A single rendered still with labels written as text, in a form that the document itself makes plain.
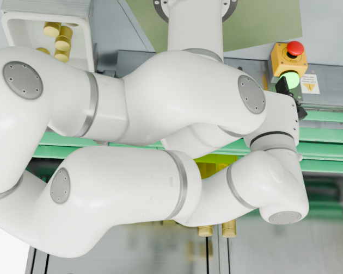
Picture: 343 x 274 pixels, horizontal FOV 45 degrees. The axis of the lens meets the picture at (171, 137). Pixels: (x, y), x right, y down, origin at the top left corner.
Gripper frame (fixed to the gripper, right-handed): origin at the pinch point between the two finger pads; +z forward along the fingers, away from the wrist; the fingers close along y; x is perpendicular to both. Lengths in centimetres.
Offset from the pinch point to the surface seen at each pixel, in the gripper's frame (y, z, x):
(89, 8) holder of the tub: 33.4, 14.9, 4.3
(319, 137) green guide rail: -22.9, 0.7, 14.7
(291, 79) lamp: -13.7, 11.0, 8.1
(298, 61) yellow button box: -15.1, 14.8, 5.6
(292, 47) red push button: -12.2, 15.9, 3.0
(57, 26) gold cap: 39.3, 15.2, 11.1
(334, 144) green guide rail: -31.6, 3.8, 20.2
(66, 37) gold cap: 37.2, 16.3, 14.6
